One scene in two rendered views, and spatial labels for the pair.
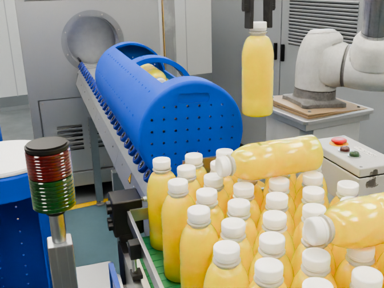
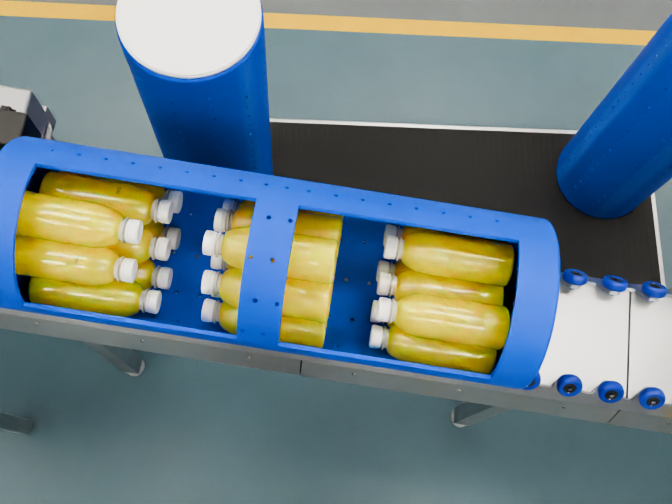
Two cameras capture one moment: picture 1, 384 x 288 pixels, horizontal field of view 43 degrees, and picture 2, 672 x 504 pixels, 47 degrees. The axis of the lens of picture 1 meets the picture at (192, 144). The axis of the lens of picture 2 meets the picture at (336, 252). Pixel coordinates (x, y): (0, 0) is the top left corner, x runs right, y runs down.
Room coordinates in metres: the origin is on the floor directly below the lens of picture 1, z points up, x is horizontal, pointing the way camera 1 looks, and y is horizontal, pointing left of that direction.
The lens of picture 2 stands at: (1.80, -0.18, 2.31)
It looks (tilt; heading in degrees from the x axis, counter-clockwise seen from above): 72 degrees down; 106
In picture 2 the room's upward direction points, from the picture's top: 11 degrees clockwise
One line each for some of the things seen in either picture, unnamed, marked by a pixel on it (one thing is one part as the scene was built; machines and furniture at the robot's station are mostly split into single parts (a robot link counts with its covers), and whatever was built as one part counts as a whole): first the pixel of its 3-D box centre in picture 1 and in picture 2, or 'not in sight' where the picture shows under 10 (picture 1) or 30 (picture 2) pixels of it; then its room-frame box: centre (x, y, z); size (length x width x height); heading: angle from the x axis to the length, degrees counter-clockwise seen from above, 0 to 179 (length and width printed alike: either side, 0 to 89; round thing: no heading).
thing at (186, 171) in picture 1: (186, 171); not in sight; (0.93, 0.01, 1.10); 0.04 x 0.04 x 0.02
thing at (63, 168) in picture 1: (48, 162); not in sight; (0.66, 0.21, 1.23); 0.06 x 0.06 x 0.04
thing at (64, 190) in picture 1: (52, 190); not in sight; (0.66, 0.21, 1.18); 0.06 x 0.06 x 0.05
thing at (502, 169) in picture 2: not in sight; (413, 208); (1.76, 0.74, 0.07); 1.50 x 0.52 x 0.15; 25
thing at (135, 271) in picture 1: (135, 259); not in sight; (0.86, 0.12, 0.94); 0.03 x 0.02 x 0.08; 17
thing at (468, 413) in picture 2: not in sight; (484, 406); (2.16, 0.22, 0.31); 0.06 x 0.06 x 0.63; 17
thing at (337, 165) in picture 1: (350, 170); not in sight; (1.03, -0.36, 1.05); 0.20 x 0.10 x 0.10; 17
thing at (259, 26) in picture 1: (258, 26); not in sight; (1.09, -0.15, 1.37); 0.04 x 0.04 x 0.02
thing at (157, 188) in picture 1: (163, 206); not in sight; (0.98, 0.07, 1.00); 0.07 x 0.07 x 0.19
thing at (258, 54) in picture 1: (257, 72); not in sight; (1.09, -0.15, 1.27); 0.07 x 0.07 x 0.19
